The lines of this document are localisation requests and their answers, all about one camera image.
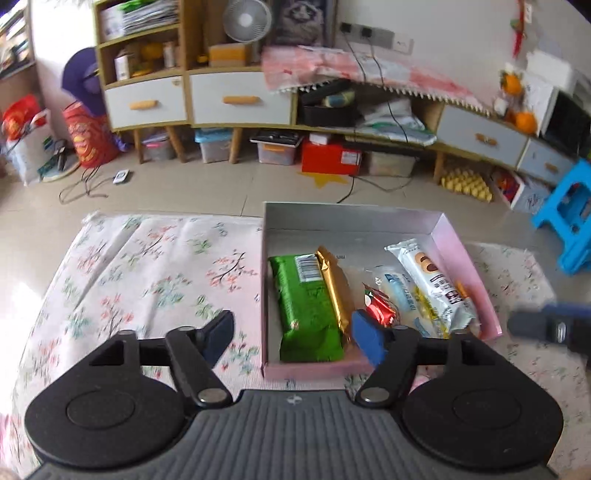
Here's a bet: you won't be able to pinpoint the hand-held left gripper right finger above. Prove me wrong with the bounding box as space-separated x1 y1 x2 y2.
351 310 497 409

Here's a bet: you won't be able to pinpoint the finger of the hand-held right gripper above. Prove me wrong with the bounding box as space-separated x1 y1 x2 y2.
507 310 591 355
542 302 591 320

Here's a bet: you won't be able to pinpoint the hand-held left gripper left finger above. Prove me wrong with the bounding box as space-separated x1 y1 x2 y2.
85 309 236 409

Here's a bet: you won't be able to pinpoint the small red candy packet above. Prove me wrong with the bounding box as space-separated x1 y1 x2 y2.
362 282 399 328

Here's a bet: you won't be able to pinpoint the gold snack packet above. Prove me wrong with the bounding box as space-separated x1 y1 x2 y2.
315 246 358 352

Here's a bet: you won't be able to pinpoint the light blue snack packet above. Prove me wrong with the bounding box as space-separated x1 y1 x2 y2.
374 265 428 335

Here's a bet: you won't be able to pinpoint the green snack packet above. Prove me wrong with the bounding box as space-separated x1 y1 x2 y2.
269 254 346 363

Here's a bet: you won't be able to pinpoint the long white snack packet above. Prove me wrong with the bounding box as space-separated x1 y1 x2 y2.
385 237 477 340

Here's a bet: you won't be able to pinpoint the pink cardboard box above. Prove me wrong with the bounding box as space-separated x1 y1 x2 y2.
261 200 503 381

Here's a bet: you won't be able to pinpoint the floral printed mat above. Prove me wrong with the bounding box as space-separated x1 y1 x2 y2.
0 211 578 480

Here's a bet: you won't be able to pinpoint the blue plastic stool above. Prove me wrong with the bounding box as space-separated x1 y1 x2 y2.
531 159 591 277

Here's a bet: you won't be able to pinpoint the white printed box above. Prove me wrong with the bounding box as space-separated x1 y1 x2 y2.
492 168 552 213

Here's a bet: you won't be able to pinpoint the yellow egg carton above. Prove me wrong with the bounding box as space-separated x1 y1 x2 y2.
438 168 494 203

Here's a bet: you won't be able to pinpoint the red box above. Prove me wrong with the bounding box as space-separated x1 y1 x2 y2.
301 138 363 176

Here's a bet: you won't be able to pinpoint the black microwave oven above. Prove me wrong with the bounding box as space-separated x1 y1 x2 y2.
538 85 591 160

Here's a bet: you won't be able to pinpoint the clear storage bin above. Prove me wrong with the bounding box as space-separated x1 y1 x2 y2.
250 130 303 166
195 129 234 163
141 131 178 162

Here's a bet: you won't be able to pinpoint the folded white green cloths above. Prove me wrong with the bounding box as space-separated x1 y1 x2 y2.
358 97 437 146

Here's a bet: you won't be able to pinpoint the black bag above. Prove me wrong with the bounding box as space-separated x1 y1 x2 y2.
298 78 361 129

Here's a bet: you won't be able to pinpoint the round fan base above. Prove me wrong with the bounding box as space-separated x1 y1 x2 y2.
39 138 79 181

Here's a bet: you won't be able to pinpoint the red printed barrel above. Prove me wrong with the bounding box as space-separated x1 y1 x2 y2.
62 102 121 169

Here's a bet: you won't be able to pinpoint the long low wooden cabinet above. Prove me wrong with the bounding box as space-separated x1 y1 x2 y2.
187 65 578 185

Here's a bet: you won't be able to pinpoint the white foam box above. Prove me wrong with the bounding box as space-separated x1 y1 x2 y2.
526 48 578 86

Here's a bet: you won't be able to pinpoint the tall wooden shelf cabinet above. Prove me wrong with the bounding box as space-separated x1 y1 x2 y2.
92 0 192 162

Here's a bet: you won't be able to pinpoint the white printed bag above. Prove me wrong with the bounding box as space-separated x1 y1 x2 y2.
4 108 56 185

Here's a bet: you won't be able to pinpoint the pink cloth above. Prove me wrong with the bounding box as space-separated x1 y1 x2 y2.
261 45 492 116

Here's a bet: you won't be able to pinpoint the small wooden box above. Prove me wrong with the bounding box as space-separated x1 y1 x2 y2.
208 42 252 68

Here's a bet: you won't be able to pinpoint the red hanging decoration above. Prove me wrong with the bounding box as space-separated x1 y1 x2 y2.
510 0 532 58

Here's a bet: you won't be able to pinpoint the red plastic bag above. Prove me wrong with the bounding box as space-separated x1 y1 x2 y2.
1 95 44 139

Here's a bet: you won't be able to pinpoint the white desk fan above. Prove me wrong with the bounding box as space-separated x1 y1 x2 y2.
223 0 273 44

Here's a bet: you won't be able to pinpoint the framed cat picture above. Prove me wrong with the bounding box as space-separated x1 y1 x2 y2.
272 0 340 47

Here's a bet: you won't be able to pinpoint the stack of papers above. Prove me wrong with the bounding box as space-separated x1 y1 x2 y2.
117 0 181 35

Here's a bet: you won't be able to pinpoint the dark desk shelf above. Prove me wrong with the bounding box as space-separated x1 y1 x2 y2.
0 0 38 84

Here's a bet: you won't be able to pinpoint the black floor cable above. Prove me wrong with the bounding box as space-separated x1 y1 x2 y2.
59 164 116 204

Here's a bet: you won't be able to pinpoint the grey wall outlet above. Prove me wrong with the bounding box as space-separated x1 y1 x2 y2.
339 22 395 46

